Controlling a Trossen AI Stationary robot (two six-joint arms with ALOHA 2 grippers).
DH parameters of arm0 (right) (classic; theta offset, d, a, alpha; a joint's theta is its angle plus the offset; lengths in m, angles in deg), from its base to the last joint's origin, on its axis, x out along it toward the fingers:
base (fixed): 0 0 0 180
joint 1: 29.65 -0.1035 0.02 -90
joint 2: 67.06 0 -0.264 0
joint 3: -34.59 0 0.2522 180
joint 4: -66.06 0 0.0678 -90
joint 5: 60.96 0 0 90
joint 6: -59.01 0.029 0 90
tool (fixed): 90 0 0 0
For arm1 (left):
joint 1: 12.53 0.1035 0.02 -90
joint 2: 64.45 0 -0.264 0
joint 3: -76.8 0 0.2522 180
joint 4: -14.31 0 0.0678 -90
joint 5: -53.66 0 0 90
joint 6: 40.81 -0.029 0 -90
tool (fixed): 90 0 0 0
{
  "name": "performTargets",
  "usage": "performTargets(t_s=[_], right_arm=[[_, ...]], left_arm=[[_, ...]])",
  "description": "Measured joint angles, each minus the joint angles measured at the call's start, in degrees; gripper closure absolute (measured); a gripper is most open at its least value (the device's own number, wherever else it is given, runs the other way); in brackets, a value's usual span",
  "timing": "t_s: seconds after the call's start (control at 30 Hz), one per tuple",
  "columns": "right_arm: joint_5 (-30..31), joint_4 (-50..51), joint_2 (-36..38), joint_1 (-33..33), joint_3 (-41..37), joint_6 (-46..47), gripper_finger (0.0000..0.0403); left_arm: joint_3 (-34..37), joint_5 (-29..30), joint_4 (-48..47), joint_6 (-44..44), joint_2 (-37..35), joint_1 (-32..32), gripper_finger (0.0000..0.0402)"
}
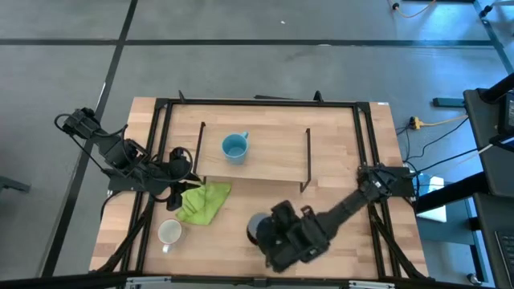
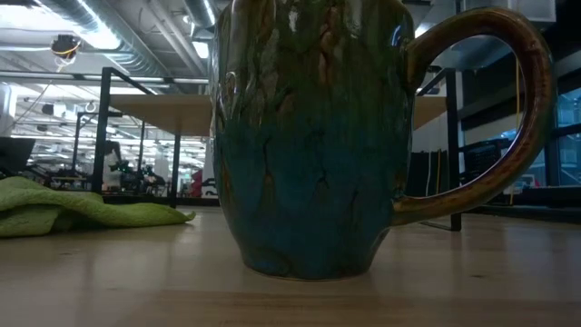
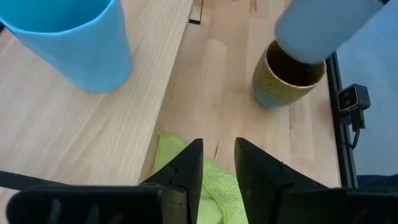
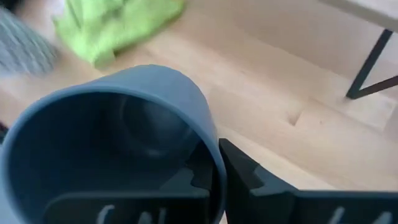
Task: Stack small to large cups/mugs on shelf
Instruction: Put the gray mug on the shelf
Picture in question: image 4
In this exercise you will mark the grey blue mug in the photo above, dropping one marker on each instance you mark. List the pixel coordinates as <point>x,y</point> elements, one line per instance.
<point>161,84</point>

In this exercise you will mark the green microfibre cloth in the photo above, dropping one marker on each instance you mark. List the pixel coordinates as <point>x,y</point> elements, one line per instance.
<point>109,28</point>

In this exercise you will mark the wooden shelf with black legs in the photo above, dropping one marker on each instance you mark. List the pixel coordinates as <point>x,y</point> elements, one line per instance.
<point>367,9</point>

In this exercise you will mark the white grey patterned mug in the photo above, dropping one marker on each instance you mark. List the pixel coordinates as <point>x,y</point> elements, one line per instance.
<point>21,46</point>

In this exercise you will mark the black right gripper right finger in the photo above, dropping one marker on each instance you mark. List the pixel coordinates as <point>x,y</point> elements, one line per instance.
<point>248,193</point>

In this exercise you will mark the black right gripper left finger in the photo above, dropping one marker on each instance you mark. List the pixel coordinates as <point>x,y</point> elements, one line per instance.
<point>186,202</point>

